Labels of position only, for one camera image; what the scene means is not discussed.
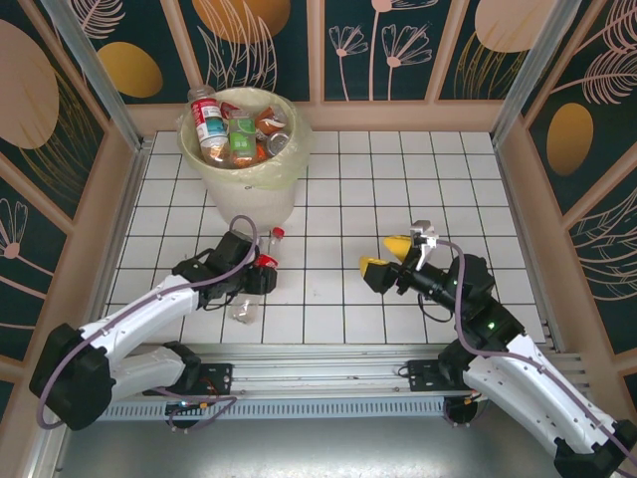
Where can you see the clear unlabelled bottle white cap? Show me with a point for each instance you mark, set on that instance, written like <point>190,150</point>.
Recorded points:
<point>277,143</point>

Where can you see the yellow power connector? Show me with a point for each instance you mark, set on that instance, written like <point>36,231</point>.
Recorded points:
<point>470,400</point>
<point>204,406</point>

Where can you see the bottle red white green label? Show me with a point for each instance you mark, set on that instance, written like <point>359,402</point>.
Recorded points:
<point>206,117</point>

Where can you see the aluminium frame post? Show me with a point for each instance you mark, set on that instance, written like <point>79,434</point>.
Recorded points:
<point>537,70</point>
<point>74,37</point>

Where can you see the aluminium side rail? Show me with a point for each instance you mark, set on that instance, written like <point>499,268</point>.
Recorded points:
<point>519,209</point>
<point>125,209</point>

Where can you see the clear bottle small red label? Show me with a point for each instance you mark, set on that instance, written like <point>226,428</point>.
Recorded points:
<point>244,311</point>

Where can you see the crushed bottle green label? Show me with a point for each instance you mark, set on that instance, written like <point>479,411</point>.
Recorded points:
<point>241,132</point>

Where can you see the dark red label bottle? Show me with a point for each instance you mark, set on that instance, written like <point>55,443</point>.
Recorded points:
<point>231,107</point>

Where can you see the crushed copper brown bottle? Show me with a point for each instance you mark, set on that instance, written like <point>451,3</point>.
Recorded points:
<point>271,118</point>

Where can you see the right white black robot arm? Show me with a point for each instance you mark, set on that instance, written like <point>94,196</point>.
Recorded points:
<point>537,388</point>

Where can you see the grey sheet metal panel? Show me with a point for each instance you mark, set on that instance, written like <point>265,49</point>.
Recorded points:
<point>318,448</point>

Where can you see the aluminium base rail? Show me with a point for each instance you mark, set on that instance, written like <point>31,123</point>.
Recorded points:
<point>318,371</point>

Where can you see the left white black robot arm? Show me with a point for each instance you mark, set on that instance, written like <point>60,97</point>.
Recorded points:
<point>139,309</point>

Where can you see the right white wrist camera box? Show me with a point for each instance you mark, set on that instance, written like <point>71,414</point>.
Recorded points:
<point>423,231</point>

